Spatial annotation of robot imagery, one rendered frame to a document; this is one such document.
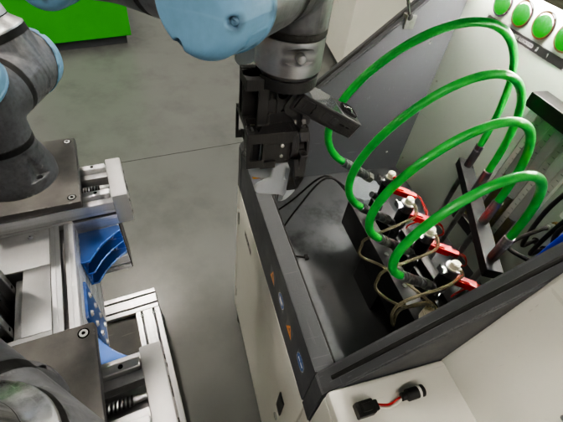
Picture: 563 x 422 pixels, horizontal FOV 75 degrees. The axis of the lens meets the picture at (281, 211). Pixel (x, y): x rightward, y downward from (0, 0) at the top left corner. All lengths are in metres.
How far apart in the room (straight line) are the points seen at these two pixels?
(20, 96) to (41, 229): 0.28
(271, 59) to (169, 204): 1.89
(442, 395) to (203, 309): 1.29
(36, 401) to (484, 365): 0.59
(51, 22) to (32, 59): 3.03
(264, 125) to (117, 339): 1.25
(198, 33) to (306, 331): 0.57
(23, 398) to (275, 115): 0.36
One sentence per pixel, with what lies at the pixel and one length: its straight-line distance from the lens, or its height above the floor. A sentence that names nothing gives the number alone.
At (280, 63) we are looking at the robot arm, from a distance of 0.41.
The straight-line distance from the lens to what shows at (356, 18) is 3.63.
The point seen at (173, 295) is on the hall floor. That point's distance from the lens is 1.87.
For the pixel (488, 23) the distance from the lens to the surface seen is 0.73.
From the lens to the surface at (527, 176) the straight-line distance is 0.59.
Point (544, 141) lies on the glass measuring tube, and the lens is 0.92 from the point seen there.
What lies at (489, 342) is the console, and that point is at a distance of 0.69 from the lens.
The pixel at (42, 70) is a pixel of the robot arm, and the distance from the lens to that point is 0.90.
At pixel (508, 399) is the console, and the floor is 1.05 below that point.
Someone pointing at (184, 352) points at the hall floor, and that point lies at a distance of 1.74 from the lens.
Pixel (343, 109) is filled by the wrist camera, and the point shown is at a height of 1.35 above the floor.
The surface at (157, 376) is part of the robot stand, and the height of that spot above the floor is 0.99.
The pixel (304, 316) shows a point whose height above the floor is 0.95.
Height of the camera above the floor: 1.60
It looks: 46 degrees down
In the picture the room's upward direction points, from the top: 9 degrees clockwise
